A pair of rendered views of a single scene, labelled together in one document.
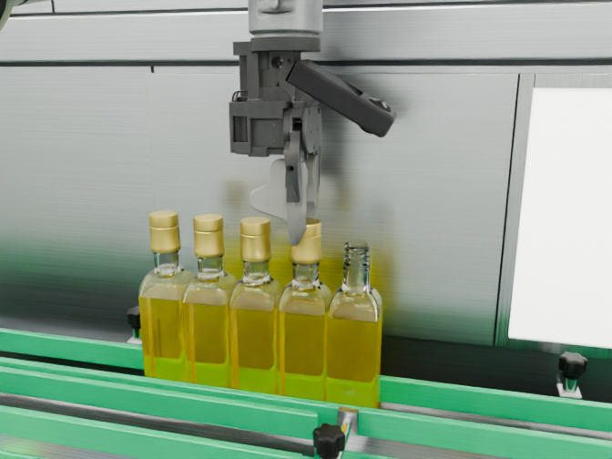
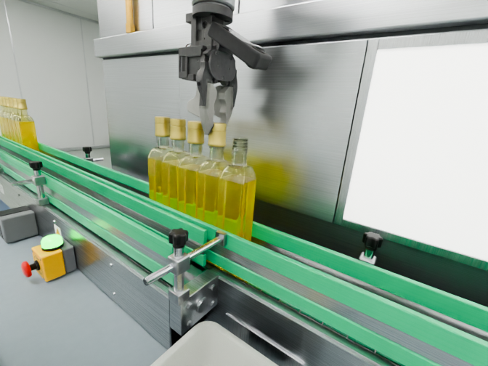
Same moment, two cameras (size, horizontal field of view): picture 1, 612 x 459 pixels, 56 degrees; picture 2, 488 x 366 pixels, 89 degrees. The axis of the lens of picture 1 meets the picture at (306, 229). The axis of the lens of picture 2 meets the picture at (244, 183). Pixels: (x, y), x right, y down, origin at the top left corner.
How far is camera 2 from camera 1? 0.31 m
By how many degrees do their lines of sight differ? 19
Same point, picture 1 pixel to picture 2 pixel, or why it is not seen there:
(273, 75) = (202, 32)
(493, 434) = (295, 267)
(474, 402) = (303, 249)
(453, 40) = (328, 21)
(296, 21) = not seen: outside the picture
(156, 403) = (144, 210)
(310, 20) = not seen: outside the picture
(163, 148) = (184, 94)
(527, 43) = (377, 17)
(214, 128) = not seen: hidden behind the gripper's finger
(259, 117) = (190, 55)
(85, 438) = (102, 215)
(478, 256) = (329, 164)
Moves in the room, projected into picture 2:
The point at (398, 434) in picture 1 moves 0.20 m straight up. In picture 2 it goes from (245, 253) to (254, 144)
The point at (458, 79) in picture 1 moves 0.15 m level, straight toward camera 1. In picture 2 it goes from (328, 46) to (293, 20)
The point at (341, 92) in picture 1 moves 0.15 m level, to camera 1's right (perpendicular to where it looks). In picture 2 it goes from (232, 38) to (328, 36)
